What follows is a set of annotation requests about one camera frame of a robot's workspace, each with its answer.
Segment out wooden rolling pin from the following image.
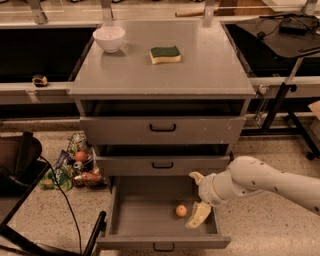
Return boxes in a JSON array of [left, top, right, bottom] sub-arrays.
[[175, 10, 218, 17]]

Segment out orange fruit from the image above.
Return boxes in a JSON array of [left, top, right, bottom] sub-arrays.
[[175, 205, 187, 217]]

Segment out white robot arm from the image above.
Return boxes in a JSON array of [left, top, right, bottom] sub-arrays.
[[186, 156, 320, 229]]

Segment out green yellow sponge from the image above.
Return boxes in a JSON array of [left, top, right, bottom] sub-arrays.
[[150, 46, 181, 64]]

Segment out grey middle drawer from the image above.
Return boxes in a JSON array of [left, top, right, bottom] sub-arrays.
[[96, 144, 233, 176]]

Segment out grey top drawer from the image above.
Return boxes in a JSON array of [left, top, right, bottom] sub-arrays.
[[80, 99, 245, 145]]

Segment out grey drawer cabinet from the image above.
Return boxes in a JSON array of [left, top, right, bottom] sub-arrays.
[[68, 18, 257, 251]]

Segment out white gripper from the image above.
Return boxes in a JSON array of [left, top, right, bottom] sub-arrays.
[[185, 172, 225, 229]]

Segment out yellow black tape measure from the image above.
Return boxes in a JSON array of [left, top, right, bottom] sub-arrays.
[[32, 74, 48, 87]]

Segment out white bowl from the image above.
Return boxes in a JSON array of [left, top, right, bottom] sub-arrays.
[[93, 26, 125, 53]]

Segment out black folding chair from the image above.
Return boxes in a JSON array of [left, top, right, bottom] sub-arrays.
[[0, 132, 106, 256]]

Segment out grey bottom drawer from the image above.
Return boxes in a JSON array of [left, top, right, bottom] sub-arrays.
[[97, 176, 231, 252]]

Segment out black cable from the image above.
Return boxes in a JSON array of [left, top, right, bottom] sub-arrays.
[[39, 155, 83, 256]]

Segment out black power adapter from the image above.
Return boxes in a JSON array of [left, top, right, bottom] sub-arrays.
[[279, 17, 307, 35]]

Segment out grey drawer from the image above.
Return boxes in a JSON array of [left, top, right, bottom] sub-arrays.
[[80, 99, 245, 145], [96, 144, 233, 176], [97, 176, 231, 252]]

